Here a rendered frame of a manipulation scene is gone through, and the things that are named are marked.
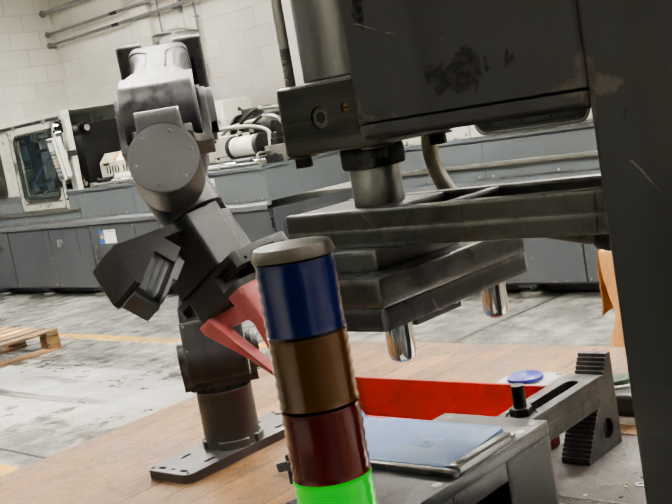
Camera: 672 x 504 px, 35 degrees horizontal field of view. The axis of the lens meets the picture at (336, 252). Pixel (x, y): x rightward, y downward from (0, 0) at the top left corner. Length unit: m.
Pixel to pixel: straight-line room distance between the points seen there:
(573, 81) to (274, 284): 0.22
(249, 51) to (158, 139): 9.74
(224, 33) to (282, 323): 10.38
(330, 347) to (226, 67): 10.41
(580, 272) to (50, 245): 5.69
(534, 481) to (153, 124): 0.41
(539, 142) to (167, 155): 5.28
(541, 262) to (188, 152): 5.42
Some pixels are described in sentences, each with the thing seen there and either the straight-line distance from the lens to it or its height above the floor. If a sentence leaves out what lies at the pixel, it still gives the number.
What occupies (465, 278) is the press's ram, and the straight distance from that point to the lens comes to 0.77.
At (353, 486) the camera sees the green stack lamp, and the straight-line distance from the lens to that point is 0.50.
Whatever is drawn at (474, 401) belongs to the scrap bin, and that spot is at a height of 0.94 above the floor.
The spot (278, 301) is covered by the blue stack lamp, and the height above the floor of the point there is 1.17.
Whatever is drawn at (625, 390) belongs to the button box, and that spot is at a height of 0.93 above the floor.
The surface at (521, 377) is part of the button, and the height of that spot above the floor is 0.94.
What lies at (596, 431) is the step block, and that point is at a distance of 1.01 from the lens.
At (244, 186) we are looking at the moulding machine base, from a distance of 7.82.
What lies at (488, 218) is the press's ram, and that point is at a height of 1.17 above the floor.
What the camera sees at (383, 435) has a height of 0.99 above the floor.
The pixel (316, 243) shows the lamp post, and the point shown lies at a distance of 0.47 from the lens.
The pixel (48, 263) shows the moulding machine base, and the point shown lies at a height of 0.32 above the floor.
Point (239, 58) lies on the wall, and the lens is 10.70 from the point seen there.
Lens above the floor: 1.25
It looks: 7 degrees down
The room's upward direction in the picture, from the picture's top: 10 degrees counter-clockwise
